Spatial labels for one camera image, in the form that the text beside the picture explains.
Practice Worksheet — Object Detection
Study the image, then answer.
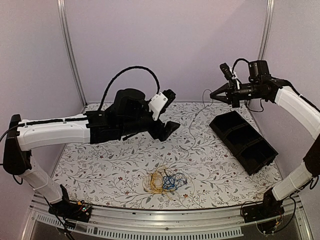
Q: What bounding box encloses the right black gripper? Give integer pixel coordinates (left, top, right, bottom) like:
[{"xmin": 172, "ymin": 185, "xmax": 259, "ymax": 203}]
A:
[{"xmin": 210, "ymin": 79, "xmax": 265, "ymax": 108}]

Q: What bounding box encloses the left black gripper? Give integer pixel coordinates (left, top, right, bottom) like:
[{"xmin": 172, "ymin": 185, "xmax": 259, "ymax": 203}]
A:
[{"xmin": 119, "ymin": 103, "xmax": 181, "ymax": 141}]

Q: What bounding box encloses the thin grey cable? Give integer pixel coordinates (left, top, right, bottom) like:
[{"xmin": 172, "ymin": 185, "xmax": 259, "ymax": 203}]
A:
[{"xmin": 178, "ymin": 89, "xmax": 213, "ymax": 151}]

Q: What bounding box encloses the blue cable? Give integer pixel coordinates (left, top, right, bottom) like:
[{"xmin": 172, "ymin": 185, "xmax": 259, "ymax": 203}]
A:
[{"xmin": 161, "ymin": 172, "xmax": 188, "ymax": 192}]

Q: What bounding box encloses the yellow cable bundle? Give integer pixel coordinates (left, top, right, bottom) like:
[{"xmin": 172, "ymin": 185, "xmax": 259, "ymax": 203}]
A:
[{"xmin": 141, "ymin": 164, "xmax": 176, "ymax": 201}]

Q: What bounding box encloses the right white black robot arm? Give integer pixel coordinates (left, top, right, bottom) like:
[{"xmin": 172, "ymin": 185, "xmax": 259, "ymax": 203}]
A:
[{"xmin": 210, "ymin": 60, "xmax": 320, "ymax": 218}]

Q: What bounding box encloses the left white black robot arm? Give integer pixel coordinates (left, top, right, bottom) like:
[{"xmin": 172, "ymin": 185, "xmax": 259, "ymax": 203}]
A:
[{"xmin": 1, "ymin": 88, "xmax": 180, "ymax": 217}]

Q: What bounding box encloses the floral patterned table mat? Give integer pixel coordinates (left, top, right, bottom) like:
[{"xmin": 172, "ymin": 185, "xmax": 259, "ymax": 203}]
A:
[{"xmin": 52, "ymin": 102, "xmax": 281, "ymax": 210}]

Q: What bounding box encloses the black three-compartment tray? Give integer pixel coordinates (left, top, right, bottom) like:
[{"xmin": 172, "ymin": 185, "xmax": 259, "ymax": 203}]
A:
[{"xmin": 209, "ymin": 111, "xmax": 278, "ymax": 176}]

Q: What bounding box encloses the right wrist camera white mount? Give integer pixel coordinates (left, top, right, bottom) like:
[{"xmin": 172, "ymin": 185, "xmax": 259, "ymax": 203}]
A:
[{"xmin": 219, "ymin": 63, "xmax": 241, "ymax": 90}]

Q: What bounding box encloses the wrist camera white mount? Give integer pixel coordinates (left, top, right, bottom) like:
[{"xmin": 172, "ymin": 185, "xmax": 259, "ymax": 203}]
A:
[
  {"xmin": 148, "ymin": 89, "xmax": 176, "ymax": 121},
  {"xmin": 219, "ymin": 63, "xmax": 241, "ymax": 90}
]

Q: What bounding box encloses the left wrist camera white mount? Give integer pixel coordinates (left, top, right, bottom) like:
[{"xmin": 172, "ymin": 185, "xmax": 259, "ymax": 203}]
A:
[{"xmin": 148, "ymin": 89, "xmax": 176, "ymax": 121}]

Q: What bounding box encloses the right arm black sleeved cable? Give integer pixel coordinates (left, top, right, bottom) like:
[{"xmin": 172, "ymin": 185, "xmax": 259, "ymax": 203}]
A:
[{"xmin": 232, "ymin": 58, "xmax": 251, "ymax": 73}]

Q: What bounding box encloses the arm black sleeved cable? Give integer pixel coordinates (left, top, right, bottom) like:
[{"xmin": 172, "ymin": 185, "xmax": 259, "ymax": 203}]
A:
[
  {"xmin": 232, "ymin": 58, "xmax": 251, "ymax": 73},
  {"xmin": 97, "ymin": 65, "xmax": 161, "ymax": 112}
]

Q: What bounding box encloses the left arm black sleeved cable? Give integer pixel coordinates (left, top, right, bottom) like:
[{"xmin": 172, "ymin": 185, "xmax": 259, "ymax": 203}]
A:
[{"xmin": 97, "ymin": 65, "xmax": 161, "ymax": 112}]

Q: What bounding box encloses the right aluminium frame post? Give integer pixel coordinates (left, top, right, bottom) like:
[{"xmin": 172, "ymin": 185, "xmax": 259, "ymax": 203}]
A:
[{"xmin": 258, "ymin": 0, "xmax": 275, "ymax": 60}]

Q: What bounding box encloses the aluminium frame post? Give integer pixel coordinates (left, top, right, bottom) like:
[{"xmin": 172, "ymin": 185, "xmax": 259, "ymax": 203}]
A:
[
  {"xmin": 258, "ymin": 0, "xmax": 275, "ymax": 60},
  {"xmin": 56, "ymin": 0, "xmax": 88, "ymax": 107}
]

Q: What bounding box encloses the aluminium front rail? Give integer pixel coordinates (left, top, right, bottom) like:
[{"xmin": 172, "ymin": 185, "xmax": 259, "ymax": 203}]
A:
[{"xmin": 21, "ymin": 193, "xmax": 313, "ymax": 240}]

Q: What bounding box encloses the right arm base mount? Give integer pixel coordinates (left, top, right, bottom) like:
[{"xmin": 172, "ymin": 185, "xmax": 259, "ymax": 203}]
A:
[{"xmin": 240, "ymin": 200, "xmax": 285, "ymax": 235}]

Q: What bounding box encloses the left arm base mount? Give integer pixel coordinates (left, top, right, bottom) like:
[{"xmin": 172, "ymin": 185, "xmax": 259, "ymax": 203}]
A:
[{"xmin": 48, "ymin": 184, "xmax": 92, "ymax": 223}]

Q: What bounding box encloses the left aluminium frame post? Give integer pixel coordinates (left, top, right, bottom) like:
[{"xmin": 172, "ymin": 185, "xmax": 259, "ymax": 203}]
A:
[{"xmin": 56, "ymin": 0, "xmax": 88, "ymax": 107}]

